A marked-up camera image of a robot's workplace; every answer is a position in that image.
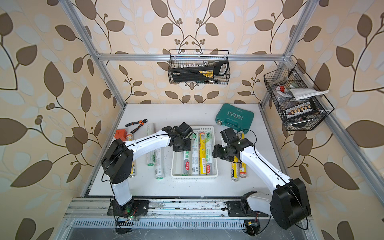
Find white wrap roll red label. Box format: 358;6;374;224
182;151;191;176

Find yellow wrap roll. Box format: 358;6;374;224
199;132;207;175
238;131;248;178
231;161;239;182
127;133;137;178

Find white plastic basket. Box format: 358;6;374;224
171;125;219;179

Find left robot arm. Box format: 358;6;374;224
101;122;193;207

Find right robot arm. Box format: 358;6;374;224
212;128;312;230

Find white green wrap roll long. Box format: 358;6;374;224
155;148;164;180

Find green tool case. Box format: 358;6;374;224
215;104;254;134

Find orange black pliers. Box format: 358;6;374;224
125;119;148;135

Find red cube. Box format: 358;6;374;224
114;129;127;142

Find socket bit set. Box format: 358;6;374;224
283;101;320;121

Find white paper bundle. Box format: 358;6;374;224
288;89;330;100

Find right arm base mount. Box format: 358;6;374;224
225;201;268;218

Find back wire basket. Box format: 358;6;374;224
168;49;231;85

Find wire basket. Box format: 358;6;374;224
264;63;335;131
168;49;231;85

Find right wire basket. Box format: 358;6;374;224
264;63;335;131

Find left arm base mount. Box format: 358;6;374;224
107;199;150;217

